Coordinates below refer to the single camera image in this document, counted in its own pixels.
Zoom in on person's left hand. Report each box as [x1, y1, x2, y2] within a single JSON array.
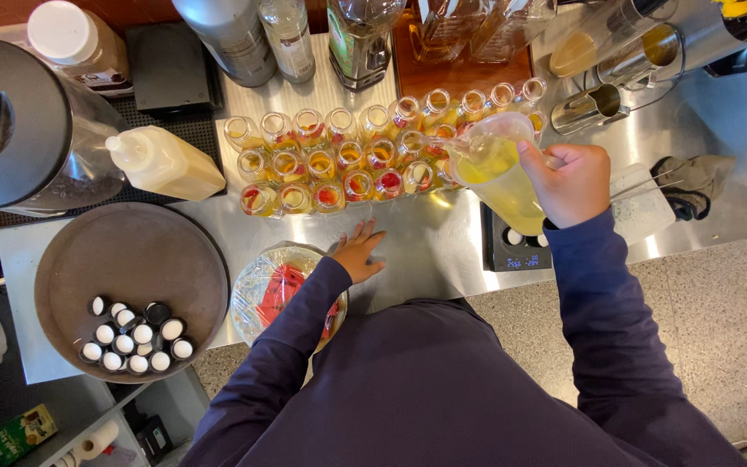
[[331, 218, 387, 285]]

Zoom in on person's right hand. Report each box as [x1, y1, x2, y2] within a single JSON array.
[[517, 139, 612, 230]]

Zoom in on clear plastic measuring jug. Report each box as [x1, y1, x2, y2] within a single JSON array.
[[444, 112, 565, 237]]

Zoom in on thin metal tweezers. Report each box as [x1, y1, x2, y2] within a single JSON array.
[[610, 169, 687, 199]]

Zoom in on clear plastic container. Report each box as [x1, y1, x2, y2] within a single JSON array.
[[609, 162, 678, 246]]

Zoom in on small steel jigger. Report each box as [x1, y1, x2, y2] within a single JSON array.
[[550, 82, 631, 136]]

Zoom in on plastic-wrapped bowl of red fruit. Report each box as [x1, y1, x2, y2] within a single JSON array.
[[230, 242, 349, 355]]

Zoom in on rows of small glass bottles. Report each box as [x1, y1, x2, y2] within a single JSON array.
[[223, 77, 549, 219]]

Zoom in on black digital scale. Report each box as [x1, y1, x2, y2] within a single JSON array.
[[480, 201, 553, 273]]

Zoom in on grey-brown cloth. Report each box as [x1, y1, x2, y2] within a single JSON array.
[[650, 154, 737, 222]]

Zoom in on large steel shaker tin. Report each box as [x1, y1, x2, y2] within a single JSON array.
[[549, 0, 680, 79]]

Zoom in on medium steel shaker tin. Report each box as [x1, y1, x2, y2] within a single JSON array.
[[597, 23, 686, 90]]

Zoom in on person's dark blue torso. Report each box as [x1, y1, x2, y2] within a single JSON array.
[[179, 297, 747, 467]]

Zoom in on brown wooden tray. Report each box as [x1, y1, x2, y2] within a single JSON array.
[[391, 5, 536, 100]]

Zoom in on square clear glass bottle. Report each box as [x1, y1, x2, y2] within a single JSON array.
[[469, 0, 558, 64], [409, 0, 488, 64]]

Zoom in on black rubber bar mat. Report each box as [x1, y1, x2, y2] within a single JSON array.
[[0, 61, 228, 230]]

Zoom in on large steel container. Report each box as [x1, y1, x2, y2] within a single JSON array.
[[665, 0, 747, 74]]

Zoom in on green-label glass bottle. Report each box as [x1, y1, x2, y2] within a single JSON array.
[[326, 0, 407, 92]]

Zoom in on cream squeeze bottle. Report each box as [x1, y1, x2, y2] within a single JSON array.
[[105, 125, 227, 202]]

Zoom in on slim clear glass bottle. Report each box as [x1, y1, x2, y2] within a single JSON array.
[[257, 0, 316, 84]]

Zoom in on round brown tray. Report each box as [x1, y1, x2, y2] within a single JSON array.
[[34, 202, 230, 385]]

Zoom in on pile of black bottle caps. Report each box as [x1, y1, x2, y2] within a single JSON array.
[[78, 295, 197, 377]]

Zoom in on silver metal bottle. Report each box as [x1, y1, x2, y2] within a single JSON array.
[[172, 0, 278, 88]]

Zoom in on flat black square scale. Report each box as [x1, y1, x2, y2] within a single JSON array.
[[125, 22, 224, 119]]

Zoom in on white paper roll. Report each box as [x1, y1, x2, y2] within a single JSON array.
[[70, 419, 121, 463]]

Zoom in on brown bottle with white cap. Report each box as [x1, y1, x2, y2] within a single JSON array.
[[0, 0, 135, 99]]

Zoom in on blender jar with black lid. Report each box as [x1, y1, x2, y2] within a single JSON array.
[[0, 38, 130, 218]]

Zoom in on green carton box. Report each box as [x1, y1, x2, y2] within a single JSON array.
[[0, 403, 59, 467]]

